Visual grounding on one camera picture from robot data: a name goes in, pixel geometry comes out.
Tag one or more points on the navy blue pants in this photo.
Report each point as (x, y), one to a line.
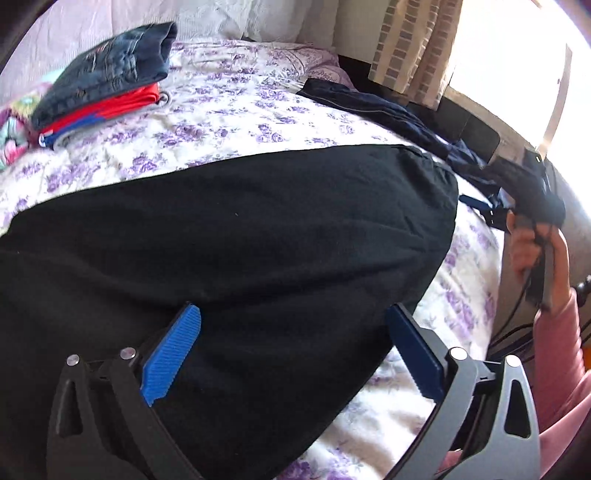
(399, 120)

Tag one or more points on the lilac white pillow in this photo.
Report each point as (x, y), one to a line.
(69, 28)

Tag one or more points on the right hand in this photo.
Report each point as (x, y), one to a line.
(524, 253)

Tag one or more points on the black pants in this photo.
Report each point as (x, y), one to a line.
(292, 259)

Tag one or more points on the beige brick-pattern curtain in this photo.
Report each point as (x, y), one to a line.
(414, 49)

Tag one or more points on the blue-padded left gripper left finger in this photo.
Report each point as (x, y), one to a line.
(103, 424)

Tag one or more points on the folded red blue garment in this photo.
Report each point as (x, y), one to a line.
(102, 111)

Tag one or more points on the colourful floral blanket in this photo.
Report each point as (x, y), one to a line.
(17, 135)

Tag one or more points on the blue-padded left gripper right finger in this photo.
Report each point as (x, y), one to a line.
(484, 424)

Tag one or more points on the folded blue jeans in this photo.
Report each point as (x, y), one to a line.
(125, 62)

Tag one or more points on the purple floral bedsheet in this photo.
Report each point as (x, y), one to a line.
(232, 99)

